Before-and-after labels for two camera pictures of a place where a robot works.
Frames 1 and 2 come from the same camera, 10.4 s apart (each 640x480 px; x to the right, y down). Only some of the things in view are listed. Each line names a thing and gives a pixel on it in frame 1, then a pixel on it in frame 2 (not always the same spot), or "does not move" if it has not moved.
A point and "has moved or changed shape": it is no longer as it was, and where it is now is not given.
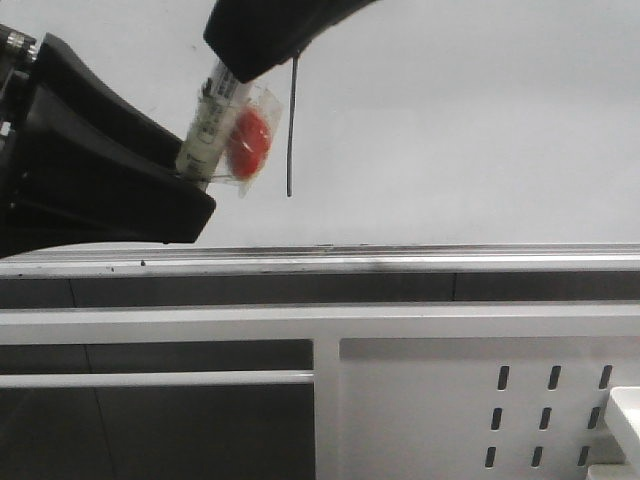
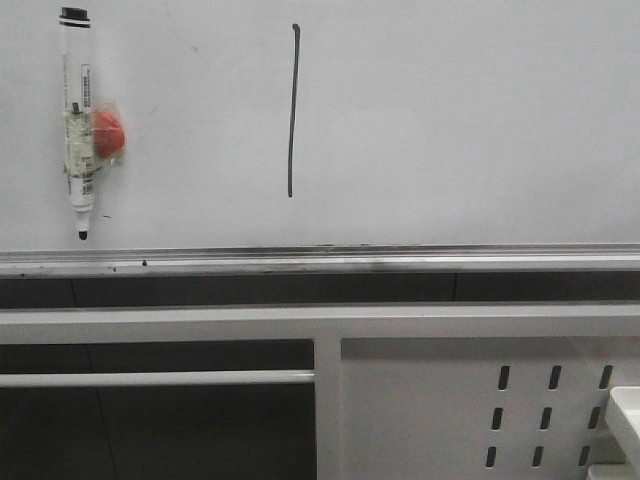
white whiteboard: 416,122 does not move
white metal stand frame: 489,391 does not move
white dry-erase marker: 201,150 has moved or changed shape
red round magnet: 249,144 has moved or changed shape
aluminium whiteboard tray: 204,259 does not move
